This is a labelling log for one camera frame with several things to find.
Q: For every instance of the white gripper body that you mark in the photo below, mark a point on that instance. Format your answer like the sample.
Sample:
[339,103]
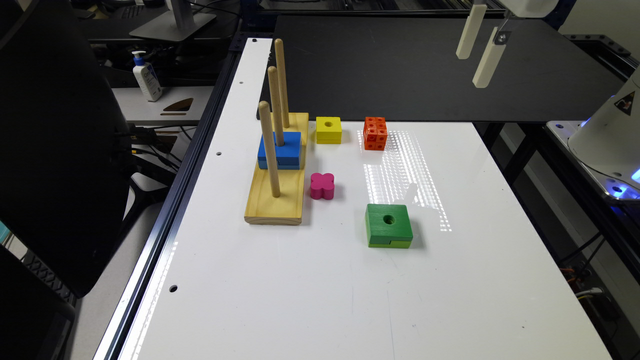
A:
[529,8]

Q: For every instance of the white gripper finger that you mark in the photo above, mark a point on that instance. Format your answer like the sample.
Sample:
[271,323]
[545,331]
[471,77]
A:
[471,30]
[491,57]

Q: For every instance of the pink flower block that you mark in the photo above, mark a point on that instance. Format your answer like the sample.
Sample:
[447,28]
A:
[322,186]

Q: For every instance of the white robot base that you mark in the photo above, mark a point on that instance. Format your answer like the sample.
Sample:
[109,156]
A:
[606,145]

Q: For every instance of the black mat board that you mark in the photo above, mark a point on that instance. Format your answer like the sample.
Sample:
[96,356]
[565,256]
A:
[406,69]

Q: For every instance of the orange cube block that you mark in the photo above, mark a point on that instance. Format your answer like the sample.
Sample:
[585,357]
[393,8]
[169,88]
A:
[375,133]

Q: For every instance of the yellow square block with hole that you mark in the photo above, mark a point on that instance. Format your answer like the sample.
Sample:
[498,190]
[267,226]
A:
[328,130]

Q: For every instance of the rear wooden peg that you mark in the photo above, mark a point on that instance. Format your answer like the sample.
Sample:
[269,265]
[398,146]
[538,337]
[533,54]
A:
[282,81]

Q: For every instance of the wooden peg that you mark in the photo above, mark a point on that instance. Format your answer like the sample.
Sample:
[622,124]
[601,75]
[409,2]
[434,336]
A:
[282,81]
[276,103]
[269,146]

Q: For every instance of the middle wooden peg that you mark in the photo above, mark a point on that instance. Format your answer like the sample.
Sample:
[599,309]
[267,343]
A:
[276,103]

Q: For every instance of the green square block with hole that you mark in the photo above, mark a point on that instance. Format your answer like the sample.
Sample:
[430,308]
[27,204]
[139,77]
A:
[388,226]

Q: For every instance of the front wooden peg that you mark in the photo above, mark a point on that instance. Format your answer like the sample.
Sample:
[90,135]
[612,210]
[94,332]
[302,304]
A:
[269,146]

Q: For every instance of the blue square block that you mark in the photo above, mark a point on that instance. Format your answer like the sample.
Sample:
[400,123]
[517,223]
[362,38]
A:
[288,156]

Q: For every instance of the grey monitor stand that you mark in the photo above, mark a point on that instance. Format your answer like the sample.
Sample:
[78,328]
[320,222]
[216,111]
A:
[174,25]

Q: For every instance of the white lotion pump bottle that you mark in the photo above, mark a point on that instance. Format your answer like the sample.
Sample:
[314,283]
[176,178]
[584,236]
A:
[146,77]

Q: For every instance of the black office chair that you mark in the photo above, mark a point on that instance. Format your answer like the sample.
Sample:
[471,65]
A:
[66,169]

